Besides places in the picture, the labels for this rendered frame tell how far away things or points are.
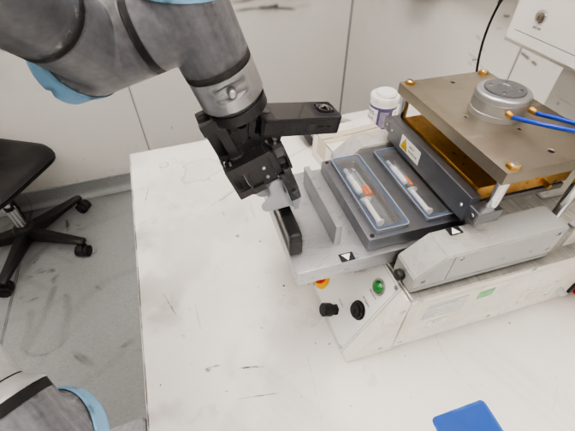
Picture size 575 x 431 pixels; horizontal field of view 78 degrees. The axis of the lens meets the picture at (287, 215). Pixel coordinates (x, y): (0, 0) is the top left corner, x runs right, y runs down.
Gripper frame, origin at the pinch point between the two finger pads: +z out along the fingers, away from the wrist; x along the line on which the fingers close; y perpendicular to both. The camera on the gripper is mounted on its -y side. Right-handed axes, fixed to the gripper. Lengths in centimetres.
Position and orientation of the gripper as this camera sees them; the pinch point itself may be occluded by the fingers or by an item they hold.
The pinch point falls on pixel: (297, 199)
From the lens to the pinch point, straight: 56.0
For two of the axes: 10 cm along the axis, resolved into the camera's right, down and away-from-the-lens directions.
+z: 2.9, 5.9, 7.5
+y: -9.0, 4.4, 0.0
